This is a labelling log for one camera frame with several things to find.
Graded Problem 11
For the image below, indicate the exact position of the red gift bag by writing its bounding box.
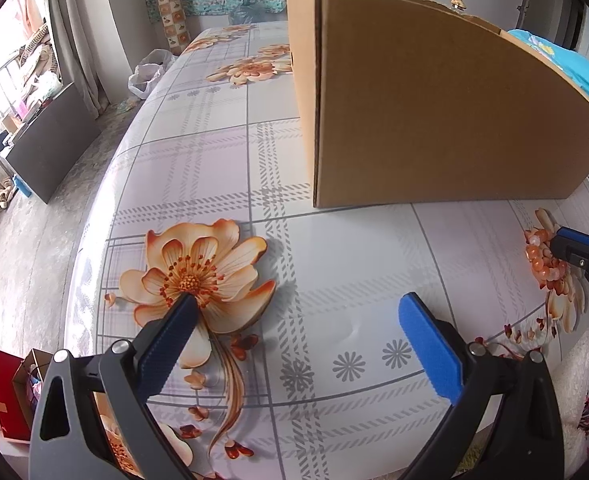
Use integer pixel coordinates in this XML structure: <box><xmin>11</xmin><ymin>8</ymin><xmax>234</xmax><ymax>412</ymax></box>
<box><xmin>0</xmin><ymin>345</ymin><xmax>32</xmax><ymax>442</ymax></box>

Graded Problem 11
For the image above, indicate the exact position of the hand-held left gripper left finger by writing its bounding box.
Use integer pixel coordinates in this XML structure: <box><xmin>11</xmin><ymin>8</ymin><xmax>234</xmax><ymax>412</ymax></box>
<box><xmin>28</xmin><ymin>294</ymin><xmax>198</xmax><ymax>480</ymax></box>

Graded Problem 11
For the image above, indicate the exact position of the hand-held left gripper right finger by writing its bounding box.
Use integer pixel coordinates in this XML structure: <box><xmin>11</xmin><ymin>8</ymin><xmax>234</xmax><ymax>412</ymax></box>
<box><xmin>399</xmin><ymin>292</ymin><xmax>566</xmax><ymax>480</ymax></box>

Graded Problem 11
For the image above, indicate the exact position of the grey cabinet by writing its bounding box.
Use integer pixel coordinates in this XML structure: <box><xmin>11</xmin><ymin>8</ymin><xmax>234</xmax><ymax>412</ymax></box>
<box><xmin>5</xmin><ymin>81</ymin><xmax>102</xmax><ymax>205</ymax></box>

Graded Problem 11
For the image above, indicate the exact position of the grey curtain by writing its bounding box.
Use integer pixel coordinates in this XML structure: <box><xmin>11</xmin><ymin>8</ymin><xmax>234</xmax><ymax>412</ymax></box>
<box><xmin>47</xmin><ymin>0</ymin><xmax>110</xmax><ymax>121</ymax></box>

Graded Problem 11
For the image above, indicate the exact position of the blue plastic bag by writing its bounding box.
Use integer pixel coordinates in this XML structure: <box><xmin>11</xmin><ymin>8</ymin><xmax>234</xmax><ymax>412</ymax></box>
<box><xmin>229</xmin><ymin>5</ymin><xmax>270</xmax><ymax>25</ymax></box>

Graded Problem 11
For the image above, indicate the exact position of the orange beaded bracelet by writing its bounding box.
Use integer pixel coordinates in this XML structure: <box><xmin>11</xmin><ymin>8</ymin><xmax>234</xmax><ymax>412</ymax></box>
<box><xmin>525</xmin><ymin>230</ymin><xmax>568</xmax><ymax>281</ymax></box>

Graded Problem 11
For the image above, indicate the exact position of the blue cloth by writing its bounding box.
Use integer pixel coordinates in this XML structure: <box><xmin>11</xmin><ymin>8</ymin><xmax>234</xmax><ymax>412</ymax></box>
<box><xmin>507</xmin><ymin>29</ymin><xmax>589</xmax><ymax>161</ymax></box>

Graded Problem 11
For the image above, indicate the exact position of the white plastic bag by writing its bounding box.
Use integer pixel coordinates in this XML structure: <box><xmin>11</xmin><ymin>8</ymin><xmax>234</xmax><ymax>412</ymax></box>
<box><xmin>128</xmin><ymin>49</ymin><xmax>176</xmax><ymax>100</ymax></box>

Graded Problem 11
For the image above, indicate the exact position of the white fluffy blanket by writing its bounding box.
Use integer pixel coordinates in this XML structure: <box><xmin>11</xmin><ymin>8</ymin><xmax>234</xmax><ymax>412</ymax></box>
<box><xmin>549</xmin><ymin>340</ymin><xmax>589</xmax><ymax>441</ymax></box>

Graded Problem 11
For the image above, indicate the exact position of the brown paper bag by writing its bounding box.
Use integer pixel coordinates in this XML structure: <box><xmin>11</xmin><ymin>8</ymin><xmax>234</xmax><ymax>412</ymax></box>
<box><xmin>12</xmin><ymin>348</ymin><xmax>55</xmax><ymax>428</ymax></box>

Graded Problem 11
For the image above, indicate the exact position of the brown cardboard box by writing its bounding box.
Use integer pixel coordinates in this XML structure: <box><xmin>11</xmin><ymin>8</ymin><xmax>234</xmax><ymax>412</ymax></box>
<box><xmin>285</xmin><ymin>0</ymin><xmax>589</xmax><ymax>210</ymax></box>

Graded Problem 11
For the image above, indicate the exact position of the patterned roll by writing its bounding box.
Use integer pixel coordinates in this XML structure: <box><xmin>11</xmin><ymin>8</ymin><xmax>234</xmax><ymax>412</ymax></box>
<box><xmin>153</xmin><ymin>0</ymin><xmax>192</xmax><ymax>56</ymax></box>

